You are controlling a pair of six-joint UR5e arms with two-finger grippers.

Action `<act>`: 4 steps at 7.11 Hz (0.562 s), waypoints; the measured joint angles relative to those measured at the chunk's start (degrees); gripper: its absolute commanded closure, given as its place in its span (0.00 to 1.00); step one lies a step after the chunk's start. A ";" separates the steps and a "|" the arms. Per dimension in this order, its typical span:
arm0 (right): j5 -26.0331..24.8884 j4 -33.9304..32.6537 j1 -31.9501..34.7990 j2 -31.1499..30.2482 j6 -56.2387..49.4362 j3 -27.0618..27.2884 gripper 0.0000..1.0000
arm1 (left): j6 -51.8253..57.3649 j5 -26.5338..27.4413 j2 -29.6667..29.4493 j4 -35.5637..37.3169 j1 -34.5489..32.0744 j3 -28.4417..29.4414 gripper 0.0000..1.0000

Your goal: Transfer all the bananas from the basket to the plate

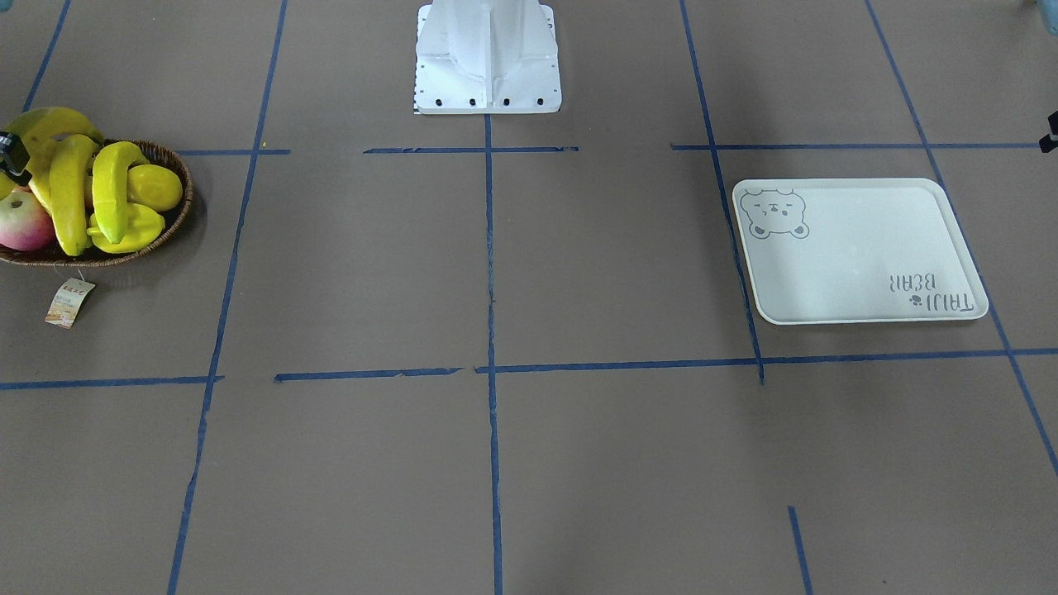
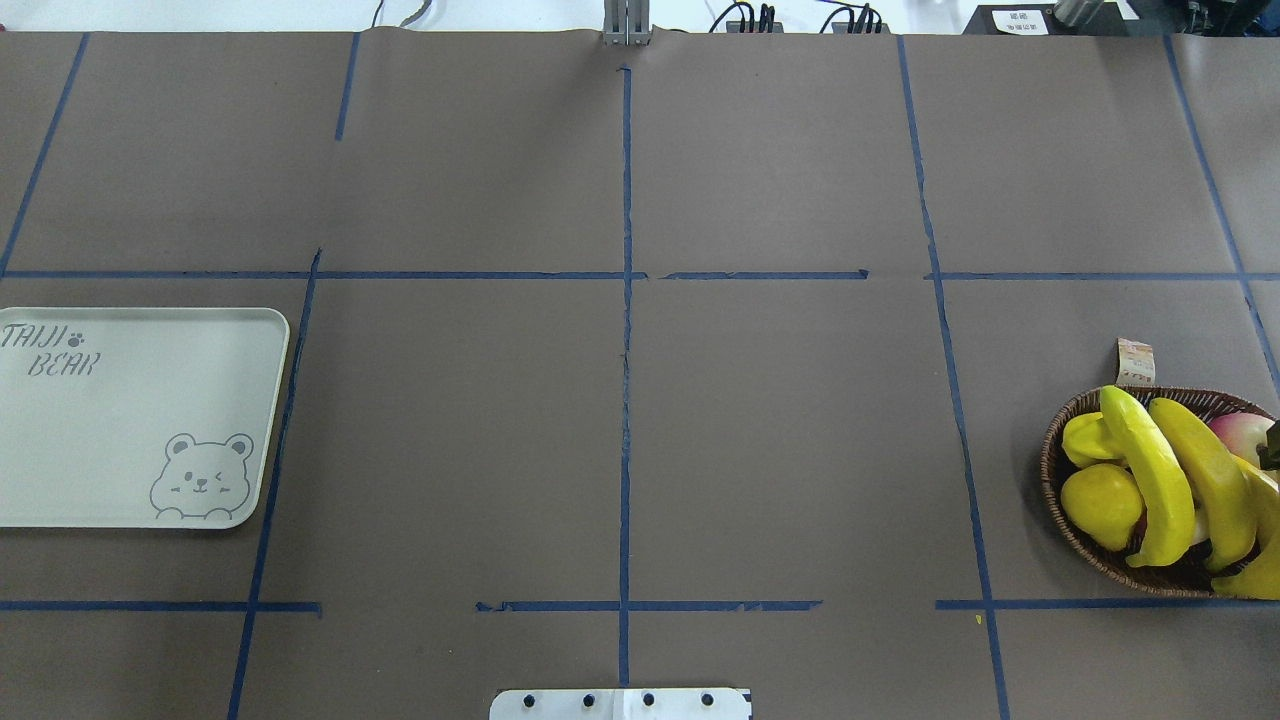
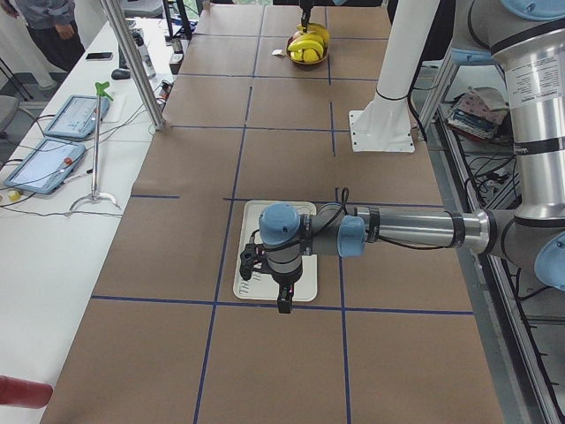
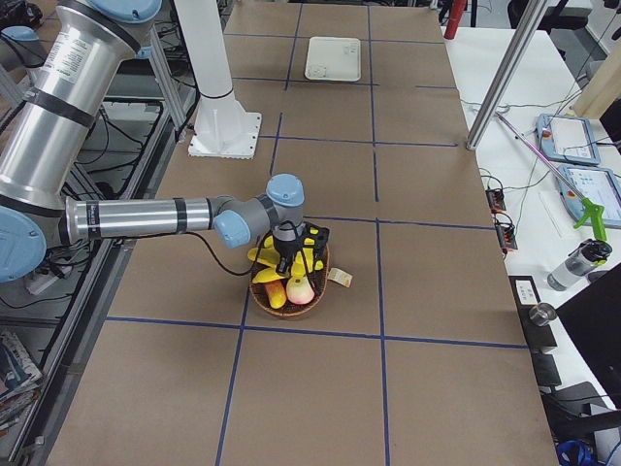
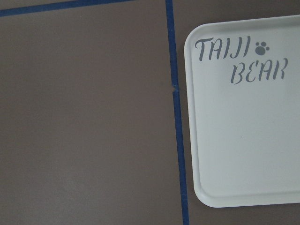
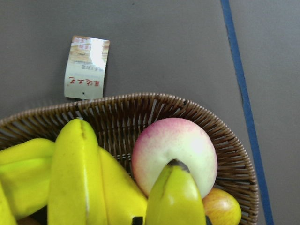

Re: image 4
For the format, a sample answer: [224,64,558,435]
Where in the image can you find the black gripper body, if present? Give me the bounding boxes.
[272,221,306,266]

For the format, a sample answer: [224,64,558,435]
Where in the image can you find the yellow banana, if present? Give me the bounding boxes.
[290,250,326,278]
[251,268,289,283]
[247,248,280,268]

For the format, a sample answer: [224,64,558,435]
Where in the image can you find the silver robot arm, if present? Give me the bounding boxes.
[1,1,315,282]

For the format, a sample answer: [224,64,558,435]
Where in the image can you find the brown wicker basket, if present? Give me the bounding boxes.
[247,234,329,318]

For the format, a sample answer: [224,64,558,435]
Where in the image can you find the basket paper tag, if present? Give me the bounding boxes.
[327,267,353,287]

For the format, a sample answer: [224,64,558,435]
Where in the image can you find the red yellow apple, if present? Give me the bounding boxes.
[285,277,315,305]

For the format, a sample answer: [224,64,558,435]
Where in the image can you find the orange yellow mango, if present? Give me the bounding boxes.
[264,280,287,310]

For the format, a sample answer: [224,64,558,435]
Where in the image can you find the white bear tray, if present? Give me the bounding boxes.
[305,36,361,83]

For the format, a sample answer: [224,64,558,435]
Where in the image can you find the small metal cup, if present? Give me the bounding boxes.
[528,302,558,327]

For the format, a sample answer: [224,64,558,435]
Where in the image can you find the grey water bottle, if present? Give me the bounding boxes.
[546,239,612,291]

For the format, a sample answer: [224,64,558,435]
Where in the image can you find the far teach pendant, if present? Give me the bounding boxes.
[536,114,601,166]

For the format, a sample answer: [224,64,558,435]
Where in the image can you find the teach pendant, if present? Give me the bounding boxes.
[536,114,601,166]
[558,164,620,229]

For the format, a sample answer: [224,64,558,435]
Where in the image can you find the red cylinder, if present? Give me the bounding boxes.
[444,0,468,40]

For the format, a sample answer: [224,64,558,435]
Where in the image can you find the near teach pendant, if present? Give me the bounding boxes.
[558,164,620,229]

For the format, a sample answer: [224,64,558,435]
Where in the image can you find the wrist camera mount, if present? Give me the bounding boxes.
[303,222,330,259]

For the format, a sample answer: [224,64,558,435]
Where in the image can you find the white camera stand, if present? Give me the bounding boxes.
[175,0,262,159]

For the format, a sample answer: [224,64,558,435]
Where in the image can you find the aluminium frame post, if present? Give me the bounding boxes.
[466,0,547,150]

